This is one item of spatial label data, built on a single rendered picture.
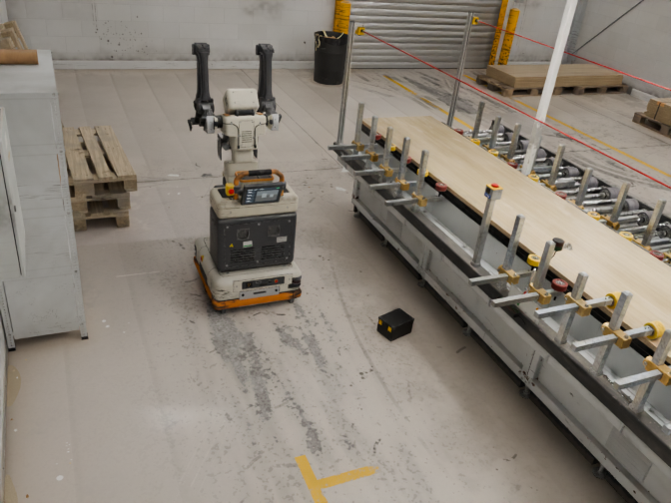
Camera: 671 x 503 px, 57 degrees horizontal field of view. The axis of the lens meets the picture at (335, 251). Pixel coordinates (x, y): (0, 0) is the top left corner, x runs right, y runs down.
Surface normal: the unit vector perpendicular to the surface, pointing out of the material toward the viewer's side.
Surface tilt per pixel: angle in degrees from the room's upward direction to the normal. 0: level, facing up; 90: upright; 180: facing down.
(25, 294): 90
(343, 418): 0
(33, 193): 90
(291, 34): 90
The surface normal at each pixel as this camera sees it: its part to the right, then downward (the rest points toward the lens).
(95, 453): 0.10, -0.86
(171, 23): 0.39, 0.49
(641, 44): -0.91, 0.11
